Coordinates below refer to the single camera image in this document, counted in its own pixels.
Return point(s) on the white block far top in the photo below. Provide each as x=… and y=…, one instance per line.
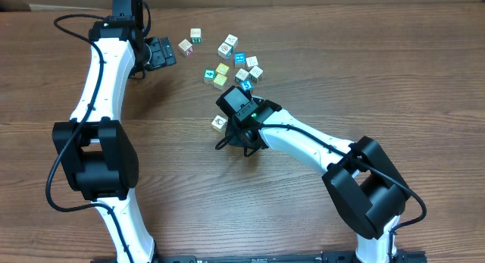
x=232, y=41

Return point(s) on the yellow block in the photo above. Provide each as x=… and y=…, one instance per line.
x=219, y=81
x=222, y=69

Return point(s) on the yellow block lower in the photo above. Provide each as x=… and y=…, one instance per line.
x=219, y=81

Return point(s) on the blue number five block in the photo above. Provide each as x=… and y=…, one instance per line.
x=247, y=85

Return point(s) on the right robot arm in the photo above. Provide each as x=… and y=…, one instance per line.
x=367, y=190

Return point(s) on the green number four block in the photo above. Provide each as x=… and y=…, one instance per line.
x=209, y=75

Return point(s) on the white block blue side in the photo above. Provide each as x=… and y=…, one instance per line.
x=225, y=50

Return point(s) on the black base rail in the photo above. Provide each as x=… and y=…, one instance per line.
x=324, y=257

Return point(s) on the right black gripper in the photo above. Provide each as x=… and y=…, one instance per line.
x=230, y=128

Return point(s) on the yellow block upper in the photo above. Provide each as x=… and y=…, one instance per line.
x=222, y=69

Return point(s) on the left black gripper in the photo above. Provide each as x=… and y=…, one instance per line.
x=162, y=51

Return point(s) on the white letter block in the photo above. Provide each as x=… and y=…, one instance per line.
x=251, y=62

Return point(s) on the white cream block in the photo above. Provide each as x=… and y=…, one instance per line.
x=219, y=123

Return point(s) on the white block green side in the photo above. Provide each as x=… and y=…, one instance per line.
x=196, y=35

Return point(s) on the white block teal side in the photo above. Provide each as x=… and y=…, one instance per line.
x=241, y=75

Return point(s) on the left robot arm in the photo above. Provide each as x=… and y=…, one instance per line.
x=97, y=157

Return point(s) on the white block green edge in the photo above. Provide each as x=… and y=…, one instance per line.
x=255, y=74

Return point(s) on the blue top block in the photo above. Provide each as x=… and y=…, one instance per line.
x=239, y=59

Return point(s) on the white block red side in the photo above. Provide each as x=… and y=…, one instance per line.
x=185, y=47

